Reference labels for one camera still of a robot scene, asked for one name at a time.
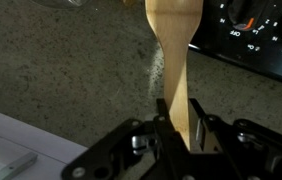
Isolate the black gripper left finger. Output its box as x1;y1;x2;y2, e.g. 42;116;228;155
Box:
60;98;191;180

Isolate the black electric stove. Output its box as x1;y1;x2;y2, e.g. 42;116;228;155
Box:
188;0;282;90

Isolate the wooden spatula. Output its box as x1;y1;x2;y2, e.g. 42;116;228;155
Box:
144;0;205;152

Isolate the metal strainer ladle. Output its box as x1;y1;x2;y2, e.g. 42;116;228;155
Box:
27;0;93;10

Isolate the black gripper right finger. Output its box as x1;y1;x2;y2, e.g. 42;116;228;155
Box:
188;98;282;180

